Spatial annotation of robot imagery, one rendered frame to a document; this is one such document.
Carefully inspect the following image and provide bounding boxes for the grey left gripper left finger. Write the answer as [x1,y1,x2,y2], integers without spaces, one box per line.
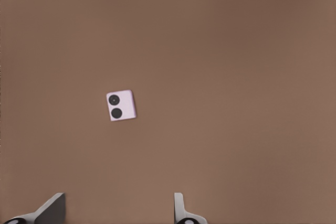
[2,192,66,224]

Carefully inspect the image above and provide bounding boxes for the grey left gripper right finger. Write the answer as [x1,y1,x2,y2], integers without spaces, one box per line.
[174,192,208,224]

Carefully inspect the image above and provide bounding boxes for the pink folded flip phone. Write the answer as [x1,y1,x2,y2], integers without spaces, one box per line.
[106,89,137,122]

